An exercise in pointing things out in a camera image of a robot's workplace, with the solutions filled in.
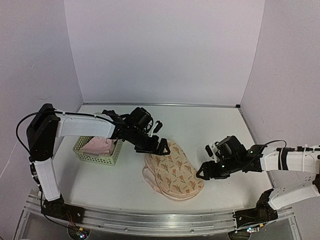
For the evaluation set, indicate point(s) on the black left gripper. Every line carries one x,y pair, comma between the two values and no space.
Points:
153,149

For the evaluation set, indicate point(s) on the light pink bra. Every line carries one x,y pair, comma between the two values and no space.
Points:
99,146

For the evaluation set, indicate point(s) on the floral mesh laundry bag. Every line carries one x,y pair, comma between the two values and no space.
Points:
173,175

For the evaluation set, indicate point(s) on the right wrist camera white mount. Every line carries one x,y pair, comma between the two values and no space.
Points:
213,151

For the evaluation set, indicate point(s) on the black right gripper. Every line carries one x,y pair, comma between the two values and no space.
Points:
212,172

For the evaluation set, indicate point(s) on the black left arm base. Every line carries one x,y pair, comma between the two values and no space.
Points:
58,209

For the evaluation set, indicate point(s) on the aluminium front rail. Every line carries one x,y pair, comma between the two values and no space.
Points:
35,223

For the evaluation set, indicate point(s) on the green plastic basket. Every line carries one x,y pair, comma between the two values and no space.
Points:
99,159

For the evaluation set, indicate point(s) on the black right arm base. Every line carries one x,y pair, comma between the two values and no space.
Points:
262,213

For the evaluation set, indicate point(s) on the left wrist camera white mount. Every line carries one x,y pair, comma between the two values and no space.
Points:
155,128

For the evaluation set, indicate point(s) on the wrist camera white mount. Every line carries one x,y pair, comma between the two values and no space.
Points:
155,128
213,151

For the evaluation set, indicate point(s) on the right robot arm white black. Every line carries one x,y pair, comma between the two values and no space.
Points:
305,159

